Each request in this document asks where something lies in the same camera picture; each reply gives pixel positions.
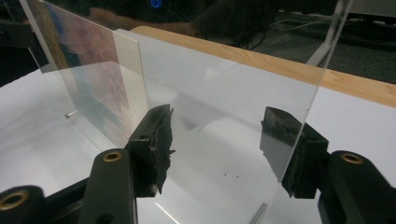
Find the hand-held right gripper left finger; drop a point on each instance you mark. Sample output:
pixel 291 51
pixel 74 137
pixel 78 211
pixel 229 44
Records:
pixel 149 161

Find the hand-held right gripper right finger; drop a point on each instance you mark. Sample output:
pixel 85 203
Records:
pixel 308 161

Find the large clear acrylic panel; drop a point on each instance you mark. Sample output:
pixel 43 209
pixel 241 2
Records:
pixel 224 118

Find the wooden table edge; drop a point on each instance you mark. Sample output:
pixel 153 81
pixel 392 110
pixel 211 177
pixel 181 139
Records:
pixel 358 85

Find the small metal pin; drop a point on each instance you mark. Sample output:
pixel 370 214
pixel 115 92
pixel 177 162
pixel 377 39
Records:
pixel 71 114

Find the white metal stand leg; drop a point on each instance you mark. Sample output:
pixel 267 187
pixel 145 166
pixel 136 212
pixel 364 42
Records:
pixel 319 54

